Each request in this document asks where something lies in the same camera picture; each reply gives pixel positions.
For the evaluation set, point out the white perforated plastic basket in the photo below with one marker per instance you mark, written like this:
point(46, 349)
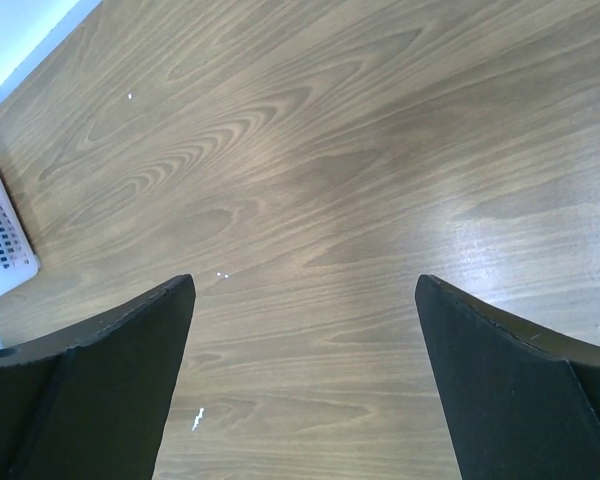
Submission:
point(11, 279)

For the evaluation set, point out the small white scrap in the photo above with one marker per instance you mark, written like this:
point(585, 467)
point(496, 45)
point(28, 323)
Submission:
point(197, 419)

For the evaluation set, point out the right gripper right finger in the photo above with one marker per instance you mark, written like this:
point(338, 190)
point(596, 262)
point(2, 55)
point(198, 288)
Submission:
point(521, 401)

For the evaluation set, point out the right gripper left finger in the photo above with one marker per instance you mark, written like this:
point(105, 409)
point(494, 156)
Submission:
point(91, 400)

